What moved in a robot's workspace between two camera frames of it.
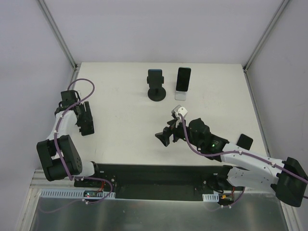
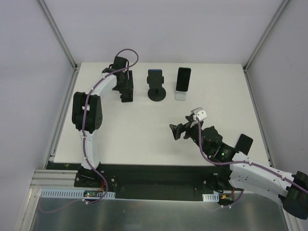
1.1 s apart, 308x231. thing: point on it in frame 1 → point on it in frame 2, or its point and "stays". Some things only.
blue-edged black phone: x=155 y=76 stays
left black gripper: x=86 y=118 → x=127 y=89
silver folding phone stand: x=181 y=95 stays
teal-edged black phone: x=183 y=79 stays
